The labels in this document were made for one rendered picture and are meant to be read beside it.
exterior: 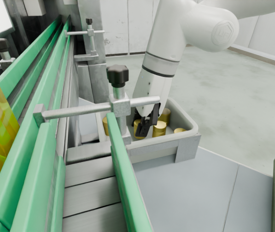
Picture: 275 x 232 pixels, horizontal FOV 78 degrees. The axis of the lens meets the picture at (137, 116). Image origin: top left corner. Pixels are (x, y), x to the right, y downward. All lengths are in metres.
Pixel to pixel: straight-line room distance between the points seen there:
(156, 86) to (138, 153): 0.14
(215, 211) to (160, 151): 0.15
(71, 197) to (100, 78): 0.95
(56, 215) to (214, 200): 0.30
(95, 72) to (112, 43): 2.83
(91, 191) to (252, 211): 0.31
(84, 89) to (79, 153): 0.90
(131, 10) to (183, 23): 3.60
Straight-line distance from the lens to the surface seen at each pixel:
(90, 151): 0.28
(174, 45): 0.35
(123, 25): 3.91
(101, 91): 1.17
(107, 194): 0.24
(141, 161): 0.39
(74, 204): 0.24
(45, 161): 0.19
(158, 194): 0.39
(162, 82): 0.35
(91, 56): 0.86
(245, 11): 0.50
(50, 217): 0.20
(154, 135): 0.45
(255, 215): 0.43
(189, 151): 0.43
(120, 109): 0.24
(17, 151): 0.19
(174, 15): 0.34
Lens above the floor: 1.08
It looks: 35 degrees down
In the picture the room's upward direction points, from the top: straight up
